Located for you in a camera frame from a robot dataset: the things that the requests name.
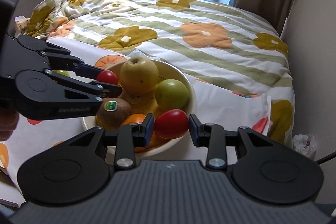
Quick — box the person's hand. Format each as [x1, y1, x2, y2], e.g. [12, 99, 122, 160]
[0, 109, 19, 141]

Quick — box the black cable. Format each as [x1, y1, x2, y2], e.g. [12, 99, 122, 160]
[314, 151, 336, 164]

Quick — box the white plastic bag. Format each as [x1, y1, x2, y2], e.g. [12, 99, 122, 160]
[293, 134, 317, 159]

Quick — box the green apple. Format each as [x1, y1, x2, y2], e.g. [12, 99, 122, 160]
[52, 70, 70, 77]
[155, 79, 190, 110]

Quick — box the large orange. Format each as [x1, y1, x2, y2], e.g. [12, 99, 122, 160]
[121, 114, 146, 125]

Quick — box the small white box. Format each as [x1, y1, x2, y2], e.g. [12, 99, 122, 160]
[14, 15, 30, 31]

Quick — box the brown kiwi with sticker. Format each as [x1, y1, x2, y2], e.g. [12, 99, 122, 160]
[96, 98, 132, 130]

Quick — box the red cherry tomato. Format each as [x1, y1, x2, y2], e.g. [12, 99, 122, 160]
[96, 70, 118, 85]
[154, 109, 189, 139]

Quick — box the crumpled clear plastic wrap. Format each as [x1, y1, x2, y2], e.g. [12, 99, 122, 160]
[127, 49, 161, 61]

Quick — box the large yellow pear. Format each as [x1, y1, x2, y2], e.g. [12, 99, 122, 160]
[120, 56, 159, 96]

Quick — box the cream yellow duck bowl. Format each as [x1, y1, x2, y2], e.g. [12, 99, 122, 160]
[81, 58, 198, 158]

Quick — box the floral striped quilt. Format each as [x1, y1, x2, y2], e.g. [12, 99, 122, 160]
[25, 0, 295, 147]

